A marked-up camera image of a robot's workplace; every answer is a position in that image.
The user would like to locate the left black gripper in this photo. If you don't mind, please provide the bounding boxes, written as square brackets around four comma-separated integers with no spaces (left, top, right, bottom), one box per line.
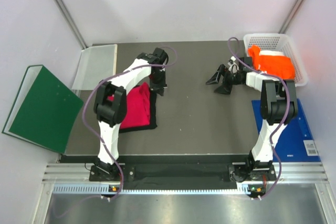
[148,69,166,96]

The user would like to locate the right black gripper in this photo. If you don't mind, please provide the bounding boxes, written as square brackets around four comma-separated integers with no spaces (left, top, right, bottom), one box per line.
[206,65,243,94]

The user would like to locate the pink red t-shirt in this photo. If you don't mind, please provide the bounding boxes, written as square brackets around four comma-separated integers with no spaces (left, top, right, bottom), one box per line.
[120,83,151,130]

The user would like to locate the black t-shirt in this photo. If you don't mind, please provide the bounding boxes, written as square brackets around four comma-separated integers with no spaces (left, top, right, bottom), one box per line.
[120,89,158,133]

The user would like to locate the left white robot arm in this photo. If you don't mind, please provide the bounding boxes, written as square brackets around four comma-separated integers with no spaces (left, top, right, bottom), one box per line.
[93,48,169,180]

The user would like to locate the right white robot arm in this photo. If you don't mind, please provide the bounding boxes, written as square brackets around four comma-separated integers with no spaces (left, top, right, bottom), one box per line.
[206,57,298,180]

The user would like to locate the white plastic basket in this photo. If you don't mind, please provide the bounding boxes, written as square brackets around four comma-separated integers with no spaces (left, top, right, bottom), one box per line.
[243,33,308,87]

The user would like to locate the orange t-shirt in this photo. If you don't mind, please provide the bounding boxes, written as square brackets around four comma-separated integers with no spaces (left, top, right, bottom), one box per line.
[247,45,296,80]

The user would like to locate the translucent plastic tray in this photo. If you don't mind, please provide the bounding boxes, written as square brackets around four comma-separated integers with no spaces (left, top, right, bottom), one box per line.
[71,44,118,90]

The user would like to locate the blue folder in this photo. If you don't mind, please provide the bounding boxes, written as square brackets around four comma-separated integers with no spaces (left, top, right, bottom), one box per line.
[251,98,321,162]

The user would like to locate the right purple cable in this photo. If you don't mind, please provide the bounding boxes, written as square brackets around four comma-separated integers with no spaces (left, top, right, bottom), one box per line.
[227,37,291,200]

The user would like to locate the purple cable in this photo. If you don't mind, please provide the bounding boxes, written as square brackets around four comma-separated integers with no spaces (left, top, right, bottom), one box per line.
[227,37,291,200]
[82,46,178,200]

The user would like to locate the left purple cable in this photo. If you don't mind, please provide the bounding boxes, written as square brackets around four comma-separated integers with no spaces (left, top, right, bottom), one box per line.
[82,46,178,200]

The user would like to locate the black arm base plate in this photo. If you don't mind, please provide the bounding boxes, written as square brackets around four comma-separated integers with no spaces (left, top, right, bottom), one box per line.
[89,161,276,191]

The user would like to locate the right aluminium frame post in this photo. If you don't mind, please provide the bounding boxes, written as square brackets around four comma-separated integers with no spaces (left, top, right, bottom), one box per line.
[278,0,305,34]

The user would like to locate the aluminium frame post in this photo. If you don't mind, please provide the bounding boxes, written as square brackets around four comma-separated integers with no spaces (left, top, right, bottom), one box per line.
[54,0,88,49]
[278,0,305,34]

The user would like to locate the green ring binder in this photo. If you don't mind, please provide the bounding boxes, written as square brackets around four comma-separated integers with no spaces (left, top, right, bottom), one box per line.
[2,65,83,154]

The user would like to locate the perforated cable duct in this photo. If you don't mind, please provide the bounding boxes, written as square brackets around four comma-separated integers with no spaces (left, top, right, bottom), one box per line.
[53,184,251,195]

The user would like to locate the left aluminium frame post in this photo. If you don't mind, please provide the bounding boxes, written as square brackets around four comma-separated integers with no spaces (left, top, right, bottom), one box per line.
[54,0,88,49]

